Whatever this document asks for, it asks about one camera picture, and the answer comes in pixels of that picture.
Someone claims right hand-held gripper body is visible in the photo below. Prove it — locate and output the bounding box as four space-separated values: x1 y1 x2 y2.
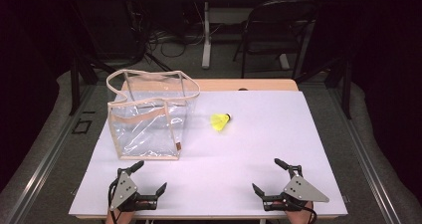
263 174 330 213

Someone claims white desk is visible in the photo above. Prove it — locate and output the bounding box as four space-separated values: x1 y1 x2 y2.
182 0 328 70

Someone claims person's right hand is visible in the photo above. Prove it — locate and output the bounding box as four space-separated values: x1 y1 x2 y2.
272 200 315 224

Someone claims wooden table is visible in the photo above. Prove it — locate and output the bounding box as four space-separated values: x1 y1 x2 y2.
120 78 300 93

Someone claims white board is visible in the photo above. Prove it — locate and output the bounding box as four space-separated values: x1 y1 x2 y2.
68 90 348 219

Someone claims clear bag with beige trim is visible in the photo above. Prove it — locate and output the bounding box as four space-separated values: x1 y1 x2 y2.
105 69 201 161

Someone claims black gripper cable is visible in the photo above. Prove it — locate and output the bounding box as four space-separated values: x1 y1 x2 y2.
106 178 121 224
297 202 318 224

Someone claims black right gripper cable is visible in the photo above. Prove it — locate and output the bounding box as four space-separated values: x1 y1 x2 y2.
297 202 318 224

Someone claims yellow shuttlecock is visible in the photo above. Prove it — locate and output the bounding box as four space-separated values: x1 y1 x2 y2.
209 112 233 132

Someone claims bundle of floor cables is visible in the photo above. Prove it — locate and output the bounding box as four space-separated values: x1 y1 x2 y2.
130 3 227 61

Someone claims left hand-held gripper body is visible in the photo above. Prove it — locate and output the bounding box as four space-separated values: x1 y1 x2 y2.
108 169 158 213

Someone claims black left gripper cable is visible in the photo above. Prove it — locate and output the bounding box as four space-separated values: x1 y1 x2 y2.
106 178 121 224

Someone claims black frame post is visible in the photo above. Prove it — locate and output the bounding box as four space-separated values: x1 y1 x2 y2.
341 58 353 120
69 55 83 116

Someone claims person's left hand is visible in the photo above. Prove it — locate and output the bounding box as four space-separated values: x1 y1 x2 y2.
105 200 147 224

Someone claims aluminium floor rail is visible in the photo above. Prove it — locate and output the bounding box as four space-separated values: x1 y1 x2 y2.
326 84 404 224
0 84 98 224

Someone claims black folding chair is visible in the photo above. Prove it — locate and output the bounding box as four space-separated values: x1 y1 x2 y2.
233 0 320 80

